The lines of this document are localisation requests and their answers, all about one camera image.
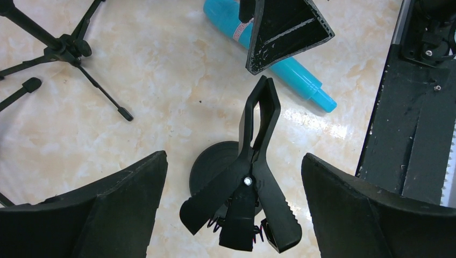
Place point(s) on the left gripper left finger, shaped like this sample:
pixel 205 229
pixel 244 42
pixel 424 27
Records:
pixel 110 217

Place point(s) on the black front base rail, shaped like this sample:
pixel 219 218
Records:
pixel 409 148

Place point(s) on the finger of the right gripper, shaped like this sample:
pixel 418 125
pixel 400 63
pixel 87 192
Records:
pixel 282 29

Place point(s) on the round base microphone stand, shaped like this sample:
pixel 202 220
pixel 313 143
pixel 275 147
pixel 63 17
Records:
pixel 244 200

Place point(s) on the small black tripod stand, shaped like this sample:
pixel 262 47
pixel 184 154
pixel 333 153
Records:
pixel 28 87

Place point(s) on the shock mount tripod stand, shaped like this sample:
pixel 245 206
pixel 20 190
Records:
pixel 68 48

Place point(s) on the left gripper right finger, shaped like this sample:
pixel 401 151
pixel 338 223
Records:
pixel 354 218

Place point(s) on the teal microphone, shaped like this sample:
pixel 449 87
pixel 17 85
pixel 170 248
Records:
pixel 224 15

